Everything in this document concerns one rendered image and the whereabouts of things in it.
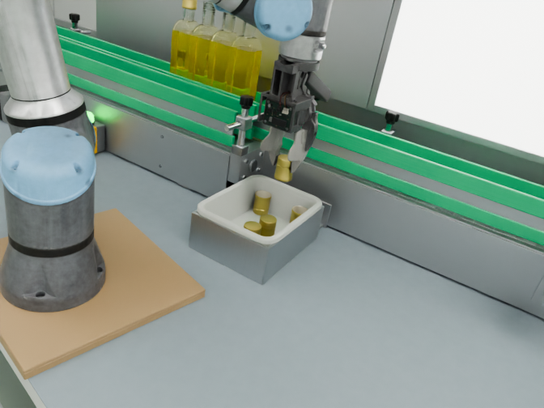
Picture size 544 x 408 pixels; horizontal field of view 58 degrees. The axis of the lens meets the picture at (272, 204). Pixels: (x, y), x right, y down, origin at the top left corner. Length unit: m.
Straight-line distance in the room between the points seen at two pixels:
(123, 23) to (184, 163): 0.63
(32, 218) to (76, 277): 0.11
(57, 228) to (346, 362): 0.46
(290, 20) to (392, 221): 0.52
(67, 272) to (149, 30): 0.96
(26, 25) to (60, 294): 0.37
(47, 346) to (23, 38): 0.42
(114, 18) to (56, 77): 0.88
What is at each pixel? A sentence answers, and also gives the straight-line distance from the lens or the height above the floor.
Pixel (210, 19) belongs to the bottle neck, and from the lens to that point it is 1.21.
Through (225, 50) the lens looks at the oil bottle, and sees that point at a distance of 1.17.
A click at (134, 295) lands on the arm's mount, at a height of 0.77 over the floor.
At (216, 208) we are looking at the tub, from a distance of 0.95.
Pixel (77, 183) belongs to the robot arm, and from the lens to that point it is 0.69.
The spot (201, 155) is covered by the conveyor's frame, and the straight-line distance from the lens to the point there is 1.10.
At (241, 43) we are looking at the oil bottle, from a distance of 1.14.
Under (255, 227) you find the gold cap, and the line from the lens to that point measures 0.91.
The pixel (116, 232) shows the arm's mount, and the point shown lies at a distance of 0.94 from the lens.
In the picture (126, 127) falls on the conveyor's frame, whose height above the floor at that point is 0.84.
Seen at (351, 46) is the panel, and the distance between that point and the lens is 1.17.
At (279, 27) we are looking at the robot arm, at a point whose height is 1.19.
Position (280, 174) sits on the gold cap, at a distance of 0.94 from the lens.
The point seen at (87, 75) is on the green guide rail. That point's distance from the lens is 1.34.
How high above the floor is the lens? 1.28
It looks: 28 degrees down
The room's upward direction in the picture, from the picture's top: 10 degrees clockwise
